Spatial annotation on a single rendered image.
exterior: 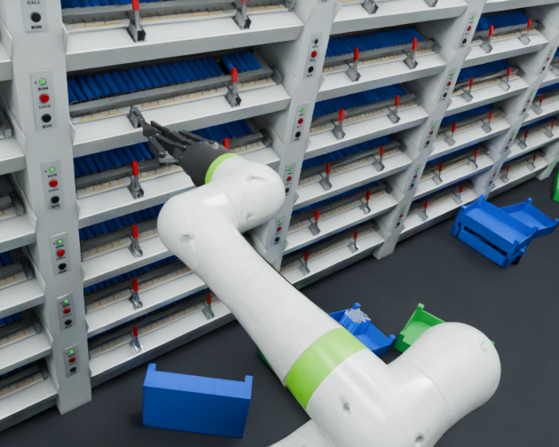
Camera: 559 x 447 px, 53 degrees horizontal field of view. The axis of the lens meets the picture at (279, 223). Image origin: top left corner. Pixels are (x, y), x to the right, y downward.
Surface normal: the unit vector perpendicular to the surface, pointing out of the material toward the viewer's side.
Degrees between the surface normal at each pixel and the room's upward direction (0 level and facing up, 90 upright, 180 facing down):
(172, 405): 90
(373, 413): 33
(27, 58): 90
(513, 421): 0
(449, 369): 16
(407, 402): 11
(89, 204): 20
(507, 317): 0
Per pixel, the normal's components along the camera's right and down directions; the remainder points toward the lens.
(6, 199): 0.36, -0.54
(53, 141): 0.62, 0.55
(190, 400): -0.04, 0.61
